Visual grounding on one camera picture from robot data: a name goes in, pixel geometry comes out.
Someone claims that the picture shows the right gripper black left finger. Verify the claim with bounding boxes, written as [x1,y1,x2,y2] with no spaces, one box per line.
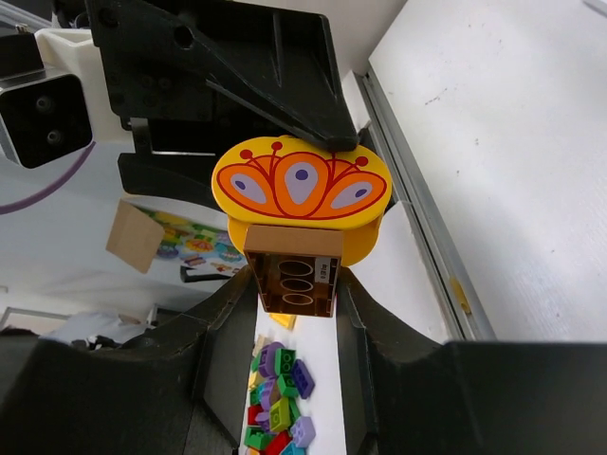
[1,268,258,454]

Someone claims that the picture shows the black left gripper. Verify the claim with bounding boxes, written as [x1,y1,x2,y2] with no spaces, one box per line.
[51,0,359,212]

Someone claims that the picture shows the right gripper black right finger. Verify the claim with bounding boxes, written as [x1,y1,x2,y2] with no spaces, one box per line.
[336,269,606,454]

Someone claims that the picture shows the yellow lego brick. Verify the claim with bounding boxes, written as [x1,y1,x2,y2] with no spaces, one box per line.
[212,136,392,266]

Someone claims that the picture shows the brown 2x2 lego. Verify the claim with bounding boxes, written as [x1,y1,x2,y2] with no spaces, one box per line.
[244,225,343,318]

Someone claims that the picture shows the pile of mixed legos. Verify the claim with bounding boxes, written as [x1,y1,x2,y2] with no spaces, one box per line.
[243,336,316,455]

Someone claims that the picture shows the cardboard piece background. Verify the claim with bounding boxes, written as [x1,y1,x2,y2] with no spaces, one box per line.
[105,200,164,274]

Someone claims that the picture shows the aluminium front rail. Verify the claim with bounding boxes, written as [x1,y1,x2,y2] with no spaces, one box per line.
[355,70,496,341]

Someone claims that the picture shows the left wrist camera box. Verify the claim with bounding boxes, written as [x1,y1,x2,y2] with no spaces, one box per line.
[0,27,129,170]

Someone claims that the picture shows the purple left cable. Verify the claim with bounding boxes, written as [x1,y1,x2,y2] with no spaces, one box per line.
[0,141,96,217]

